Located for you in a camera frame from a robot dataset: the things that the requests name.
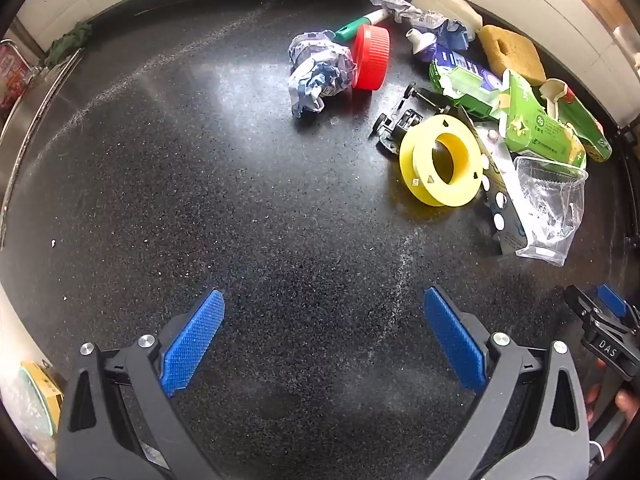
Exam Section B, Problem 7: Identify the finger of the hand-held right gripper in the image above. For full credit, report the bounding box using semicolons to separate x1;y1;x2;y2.
599;283;640;332
564;283;609;329

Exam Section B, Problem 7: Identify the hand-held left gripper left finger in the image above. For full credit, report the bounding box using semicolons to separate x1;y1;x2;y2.
57;287;226;480

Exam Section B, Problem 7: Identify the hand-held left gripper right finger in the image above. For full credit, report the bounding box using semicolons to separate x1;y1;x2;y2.
422;285;591;480

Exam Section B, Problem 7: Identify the silver blister pill pack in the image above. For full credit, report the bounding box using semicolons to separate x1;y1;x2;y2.
457;107;529;257

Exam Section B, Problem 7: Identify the person's right hand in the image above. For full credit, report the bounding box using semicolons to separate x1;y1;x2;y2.
586;384;640;428

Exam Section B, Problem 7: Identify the clear plastic cup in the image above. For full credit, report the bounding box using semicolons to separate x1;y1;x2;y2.
512;155;590;267

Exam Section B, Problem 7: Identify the yellow box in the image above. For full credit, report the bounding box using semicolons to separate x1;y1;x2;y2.
20;360;65;427

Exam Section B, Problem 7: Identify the yellow tape spool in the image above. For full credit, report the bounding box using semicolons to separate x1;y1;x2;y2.
398;114;485;207

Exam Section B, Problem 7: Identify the dark green torn carton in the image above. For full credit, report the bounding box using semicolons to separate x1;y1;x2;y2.
539;78;614;163

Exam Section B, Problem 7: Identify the light green carton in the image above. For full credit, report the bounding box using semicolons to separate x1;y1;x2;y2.
501;68;589;169

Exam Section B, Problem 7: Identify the clear plastic bag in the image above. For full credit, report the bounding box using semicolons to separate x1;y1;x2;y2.
0;362;62;476

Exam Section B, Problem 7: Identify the black toy car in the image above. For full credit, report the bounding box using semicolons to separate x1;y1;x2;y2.
369;82;453;154

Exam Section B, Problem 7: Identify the green blue carton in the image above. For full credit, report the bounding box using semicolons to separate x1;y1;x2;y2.
428;45;507;122

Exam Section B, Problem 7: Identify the yellow sponge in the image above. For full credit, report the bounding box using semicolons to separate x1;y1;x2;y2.
477;24;547;87

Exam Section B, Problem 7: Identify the steel sink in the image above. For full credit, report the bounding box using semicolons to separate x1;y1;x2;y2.
0;45;85;243

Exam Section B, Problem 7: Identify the red plastic lid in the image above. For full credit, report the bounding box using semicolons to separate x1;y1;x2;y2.
351;24;391;91

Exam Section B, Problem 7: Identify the white capped toothpaste tube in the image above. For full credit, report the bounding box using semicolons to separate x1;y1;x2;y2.
404;27;451;62

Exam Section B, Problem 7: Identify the crumpled blue white paper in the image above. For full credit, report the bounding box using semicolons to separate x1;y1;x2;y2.
287;30;357;119

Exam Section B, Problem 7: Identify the crumpled grey blue wrapper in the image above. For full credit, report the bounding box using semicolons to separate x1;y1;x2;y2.
362;0;477;52

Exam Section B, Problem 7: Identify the red dish soap bottle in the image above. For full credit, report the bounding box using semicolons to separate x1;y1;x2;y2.
0;41;32;113

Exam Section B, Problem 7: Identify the green cloth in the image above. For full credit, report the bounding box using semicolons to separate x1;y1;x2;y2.
44;20;94;67

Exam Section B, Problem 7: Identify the green white marker pen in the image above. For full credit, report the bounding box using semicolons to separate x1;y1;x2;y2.
334;8;389;44

